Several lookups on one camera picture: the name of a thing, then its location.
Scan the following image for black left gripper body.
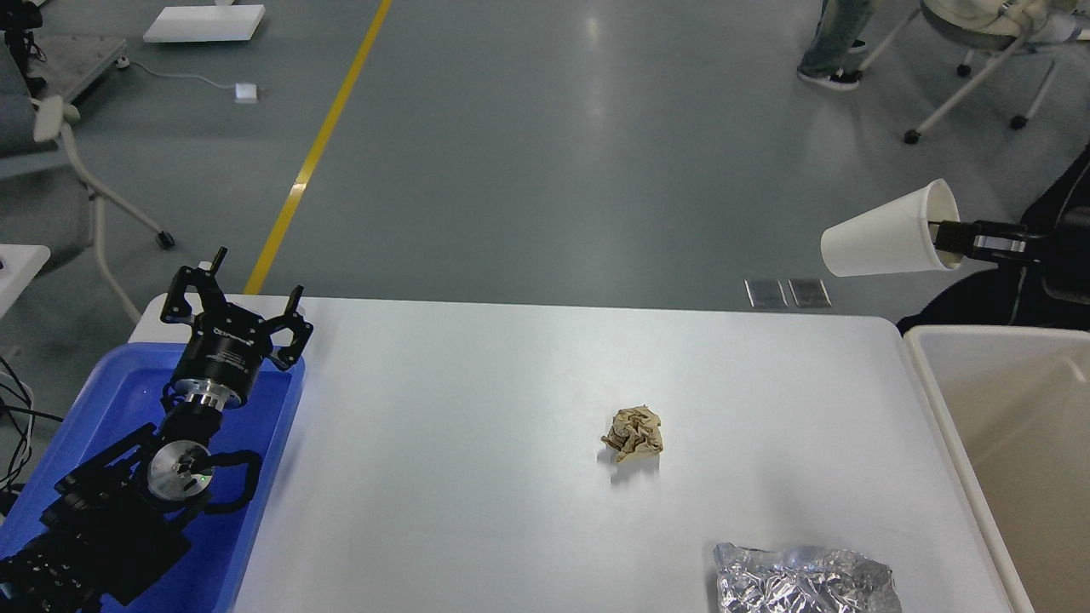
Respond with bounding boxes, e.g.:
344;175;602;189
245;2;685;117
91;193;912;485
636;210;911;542
174;304;273;398

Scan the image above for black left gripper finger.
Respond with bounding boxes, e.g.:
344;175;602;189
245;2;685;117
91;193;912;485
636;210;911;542
257;286;314;371
160;247;228;326

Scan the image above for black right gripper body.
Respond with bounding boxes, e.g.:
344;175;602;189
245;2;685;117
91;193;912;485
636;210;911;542
1041;205;1089;307

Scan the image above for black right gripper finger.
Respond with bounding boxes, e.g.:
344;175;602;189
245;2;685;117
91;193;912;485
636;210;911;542
932;221;1044;259

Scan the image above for white paper cup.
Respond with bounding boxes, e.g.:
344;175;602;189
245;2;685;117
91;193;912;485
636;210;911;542
820;179;964;277

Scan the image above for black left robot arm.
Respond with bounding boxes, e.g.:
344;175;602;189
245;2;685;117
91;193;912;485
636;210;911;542
3;248;314;612

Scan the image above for person in black tracksuit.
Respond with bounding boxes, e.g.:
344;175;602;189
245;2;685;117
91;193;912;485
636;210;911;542
896;146;1089;335

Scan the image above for blue plastic tray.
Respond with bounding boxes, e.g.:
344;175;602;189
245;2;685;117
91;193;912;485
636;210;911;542
3;344;305;612

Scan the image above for beige plastic bin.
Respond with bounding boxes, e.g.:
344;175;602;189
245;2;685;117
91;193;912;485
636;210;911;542
904;325;1089;612

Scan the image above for white side table corner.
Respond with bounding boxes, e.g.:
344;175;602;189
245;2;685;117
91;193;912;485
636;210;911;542
1;243;51;318

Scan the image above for grey office chair left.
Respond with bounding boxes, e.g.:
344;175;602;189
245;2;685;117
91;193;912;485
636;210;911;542
3;49;175;322

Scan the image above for right metal floor plate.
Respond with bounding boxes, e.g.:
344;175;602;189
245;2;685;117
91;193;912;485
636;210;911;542
788;278;832;309

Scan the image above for metal floor plate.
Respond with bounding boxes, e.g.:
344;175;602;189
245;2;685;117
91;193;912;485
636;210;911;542
788;278;832;309
744;278;788;310

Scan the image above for white chair with wheels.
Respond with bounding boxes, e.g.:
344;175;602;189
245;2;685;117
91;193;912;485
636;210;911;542
856;1;1087;145

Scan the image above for left metal floor plate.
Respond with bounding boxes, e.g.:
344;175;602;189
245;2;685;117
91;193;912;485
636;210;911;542
744;278;788;310

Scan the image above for person in jeans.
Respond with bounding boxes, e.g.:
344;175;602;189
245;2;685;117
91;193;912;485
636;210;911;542
795;1;882;92

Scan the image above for metal platform top left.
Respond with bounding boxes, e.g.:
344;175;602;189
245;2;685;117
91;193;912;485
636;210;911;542
31;34;126;104

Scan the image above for white flat board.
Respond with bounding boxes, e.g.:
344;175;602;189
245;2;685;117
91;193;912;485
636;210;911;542
141;3;266;43

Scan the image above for crumpled brown paper ball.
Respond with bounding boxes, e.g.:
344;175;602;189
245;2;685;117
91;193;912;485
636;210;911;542
600;406;664;462

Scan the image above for crumpled aluminium foil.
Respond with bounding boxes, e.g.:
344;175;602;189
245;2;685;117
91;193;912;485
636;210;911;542
714;542;903;612

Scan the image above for white power adapter with cable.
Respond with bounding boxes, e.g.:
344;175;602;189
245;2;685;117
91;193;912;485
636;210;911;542
114;55;261;105

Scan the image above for black cables at left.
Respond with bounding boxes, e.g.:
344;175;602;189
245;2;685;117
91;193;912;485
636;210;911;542
0;356;65;512

